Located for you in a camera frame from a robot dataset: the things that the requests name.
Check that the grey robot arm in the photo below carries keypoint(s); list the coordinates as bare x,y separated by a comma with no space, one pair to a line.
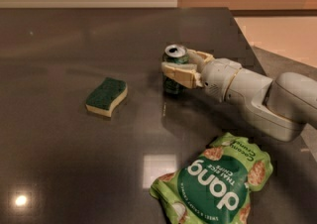
280,108

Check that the green and yellow sponge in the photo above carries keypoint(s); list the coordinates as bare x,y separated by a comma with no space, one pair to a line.
107,96

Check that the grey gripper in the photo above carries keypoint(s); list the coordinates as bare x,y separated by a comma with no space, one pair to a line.
217,76

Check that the green dang chips bag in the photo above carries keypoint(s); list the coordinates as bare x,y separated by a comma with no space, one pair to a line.
216,187

